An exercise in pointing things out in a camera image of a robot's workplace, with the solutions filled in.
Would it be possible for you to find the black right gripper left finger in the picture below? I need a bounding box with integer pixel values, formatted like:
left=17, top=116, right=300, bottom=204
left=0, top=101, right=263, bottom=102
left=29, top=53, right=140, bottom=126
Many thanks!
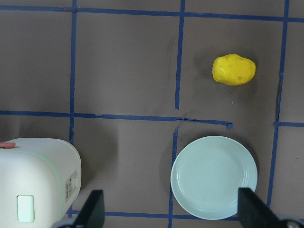
left=72, top=190, right=105, bottom=228

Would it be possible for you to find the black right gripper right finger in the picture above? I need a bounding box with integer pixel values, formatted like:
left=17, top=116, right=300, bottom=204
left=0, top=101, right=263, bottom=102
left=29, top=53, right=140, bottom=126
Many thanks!
left=237, top=188, right=282, bottom=228

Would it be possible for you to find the white rice cooker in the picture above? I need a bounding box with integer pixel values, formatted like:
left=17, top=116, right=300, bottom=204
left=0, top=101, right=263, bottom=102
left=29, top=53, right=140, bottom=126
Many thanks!
left=0, top=138, right=81, bottom=228

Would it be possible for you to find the light green plate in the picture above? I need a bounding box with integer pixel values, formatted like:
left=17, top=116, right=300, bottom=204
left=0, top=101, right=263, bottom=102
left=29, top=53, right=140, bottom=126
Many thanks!
left=171, top=136, right=258, bottom=220

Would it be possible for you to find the yellow toy potato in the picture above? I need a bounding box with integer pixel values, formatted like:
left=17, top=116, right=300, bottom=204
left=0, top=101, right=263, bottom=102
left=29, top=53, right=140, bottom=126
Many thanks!
left=212, top=54, right=256, bottom=86

